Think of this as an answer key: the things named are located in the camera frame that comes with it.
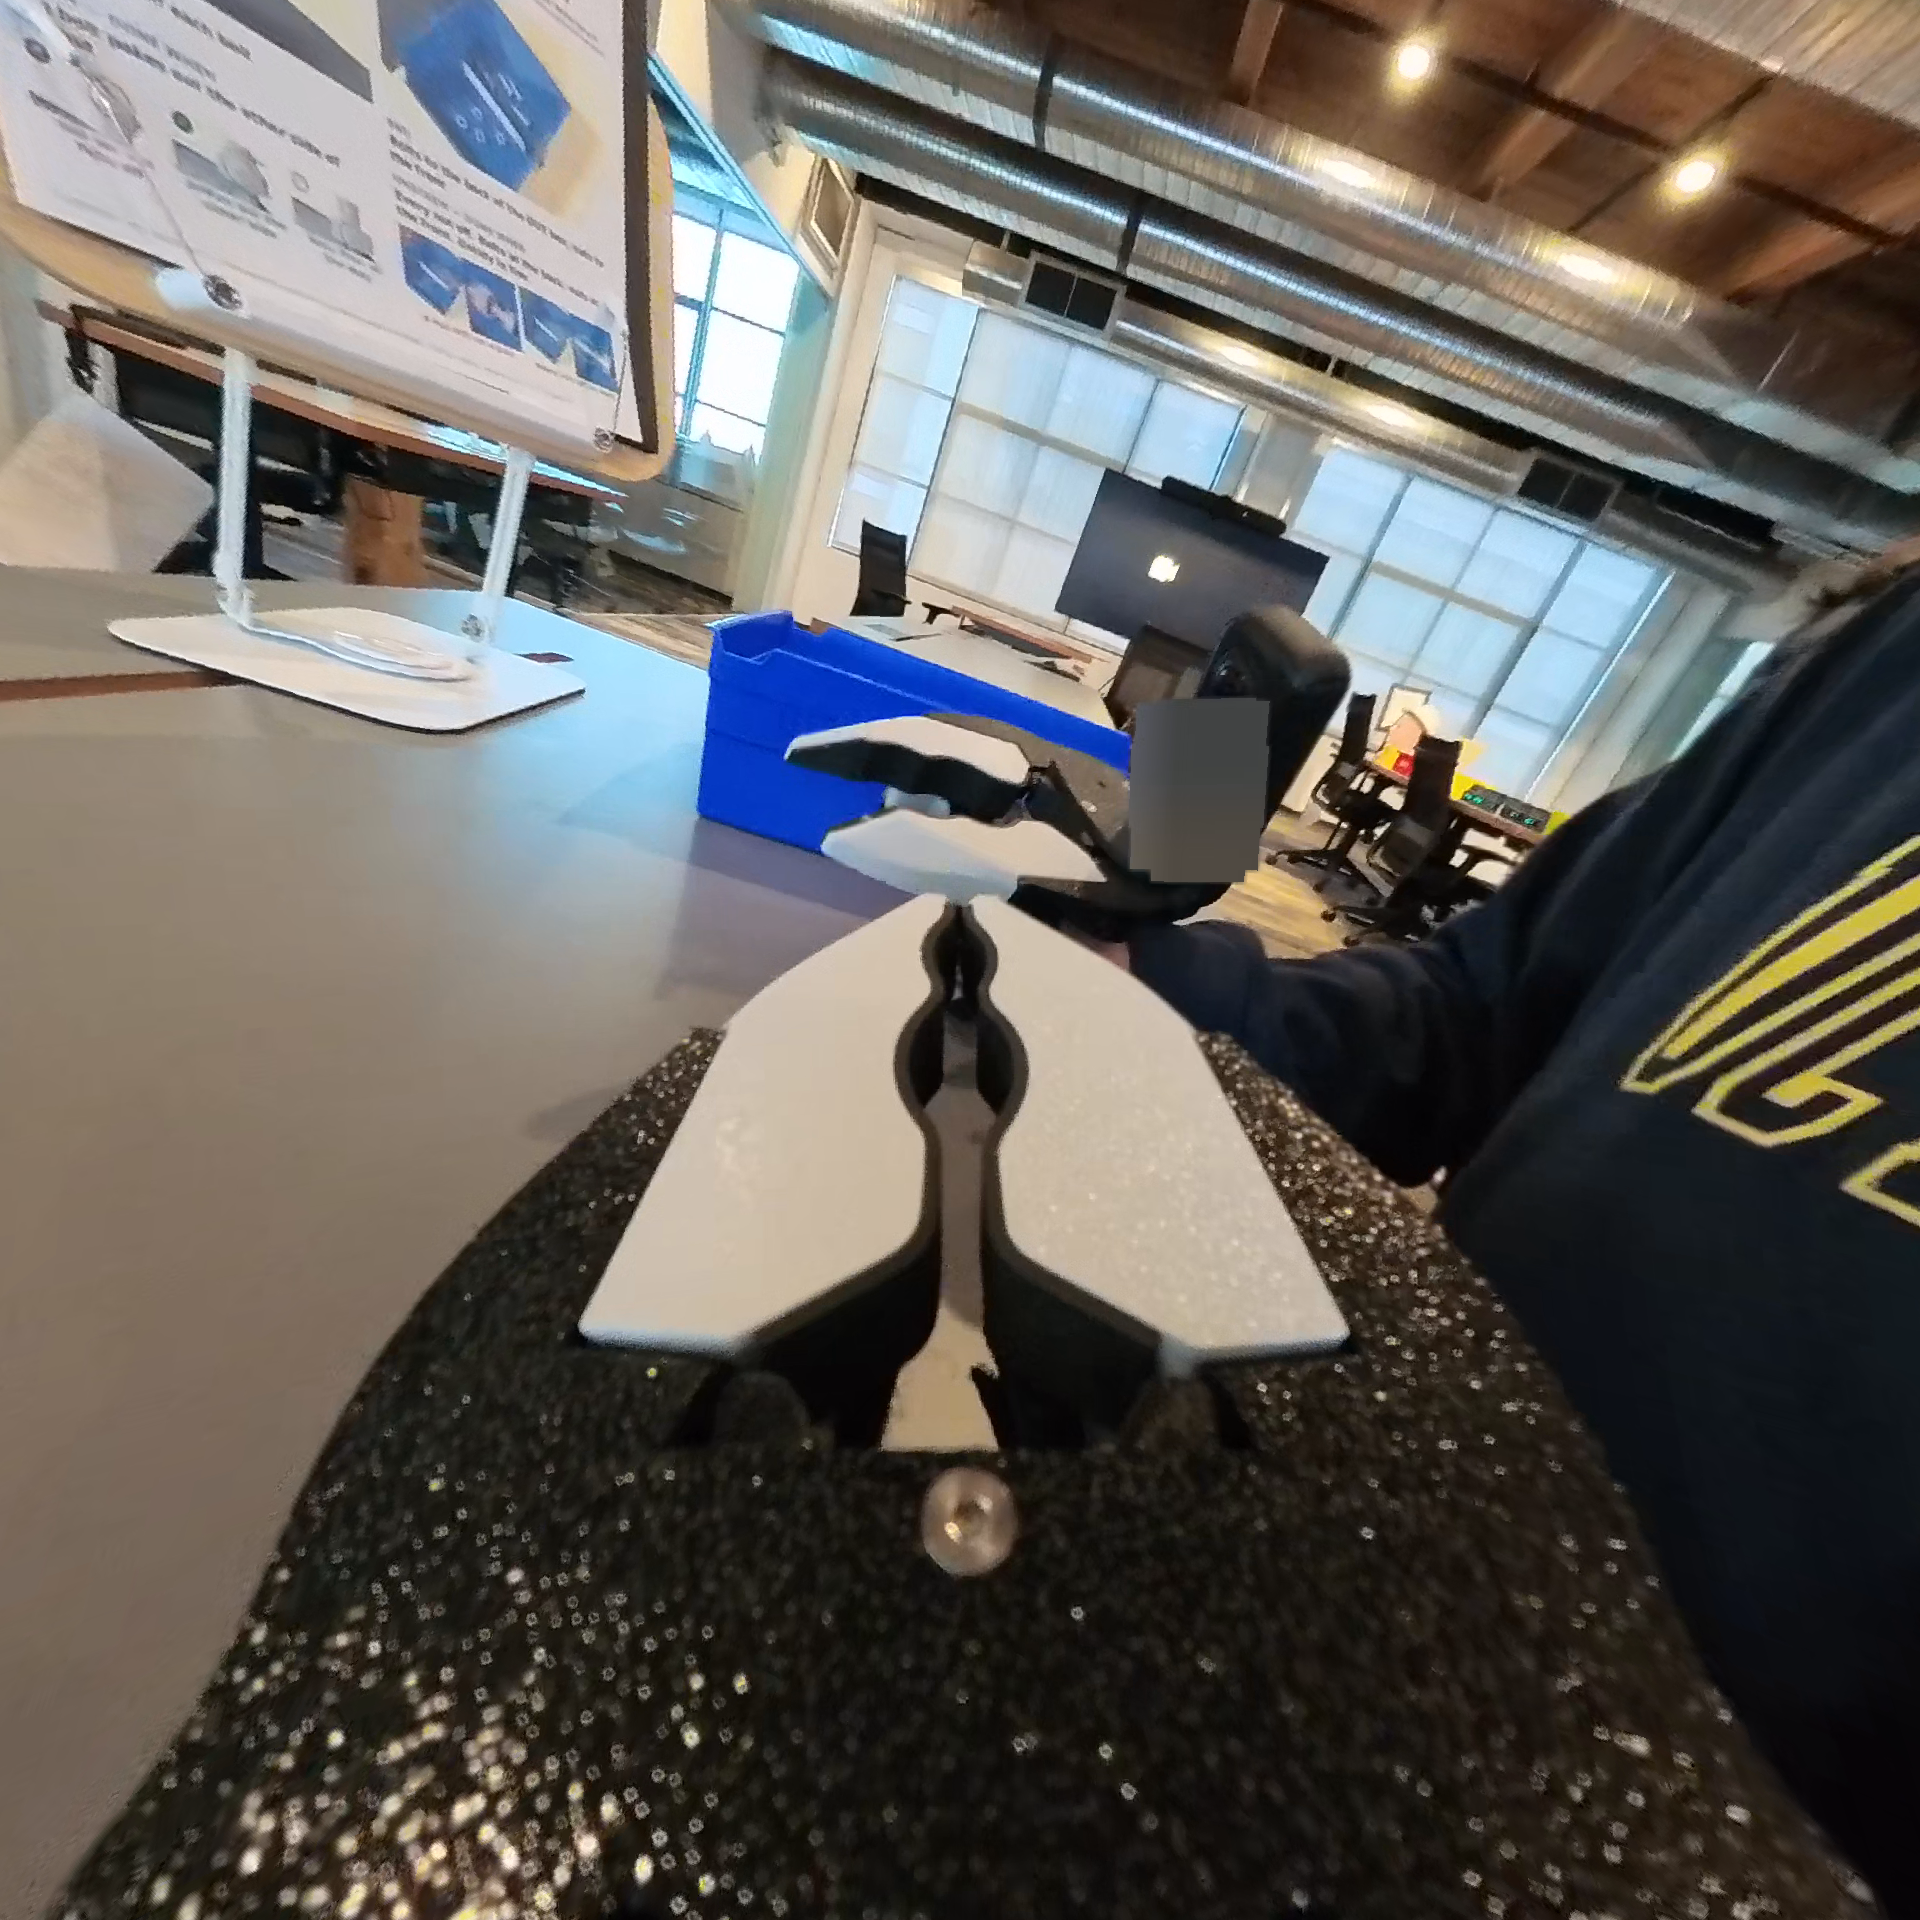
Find blue plastic bin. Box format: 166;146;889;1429
698;609;1132;863

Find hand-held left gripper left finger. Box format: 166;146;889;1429
573;894;966;1366

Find wooden pillar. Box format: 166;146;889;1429
345;467;434;587

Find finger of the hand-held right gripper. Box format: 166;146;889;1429
782;712;1145;825
817;809;1125;901

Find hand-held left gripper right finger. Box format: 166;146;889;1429
968;894;1356;1378

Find person's right forearm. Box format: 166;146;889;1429
1125;901;1516;1187

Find person's navy printed sweatshirt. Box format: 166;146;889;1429
1423;555;1920;1891

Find instruction board on stand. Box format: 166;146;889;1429
0;0;679;736

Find wall television screen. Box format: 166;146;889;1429
1054;464;1332;650

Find silver ceiling air duct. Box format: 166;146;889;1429
717;0;1920;542

